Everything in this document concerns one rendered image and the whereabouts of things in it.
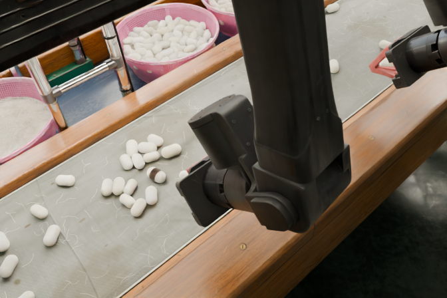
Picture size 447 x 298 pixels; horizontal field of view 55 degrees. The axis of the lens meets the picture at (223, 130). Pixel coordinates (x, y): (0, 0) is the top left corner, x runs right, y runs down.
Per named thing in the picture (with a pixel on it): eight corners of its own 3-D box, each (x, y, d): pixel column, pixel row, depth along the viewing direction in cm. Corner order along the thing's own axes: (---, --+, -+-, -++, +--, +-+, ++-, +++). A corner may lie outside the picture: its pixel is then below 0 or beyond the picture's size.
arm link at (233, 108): (296, 235, 36) (351, 175, 40) (227, 118, 33) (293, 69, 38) (221, 225, 46) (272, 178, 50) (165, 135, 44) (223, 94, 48)
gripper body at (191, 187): (171, 183, 51) (195, 185, 45) (234, 140, 56) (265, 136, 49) (197, 227, 53) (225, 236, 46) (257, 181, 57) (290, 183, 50)
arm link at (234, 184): (269, 228, 42) (307, 193, 44) (234, 170, 40) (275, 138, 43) (235, 220, 48) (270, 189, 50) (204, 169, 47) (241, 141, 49)
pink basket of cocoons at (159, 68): (239, 45, 115) (237, 13, 108) (188, 106, 99) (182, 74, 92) (157, 25, 125) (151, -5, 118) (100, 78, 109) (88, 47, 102)
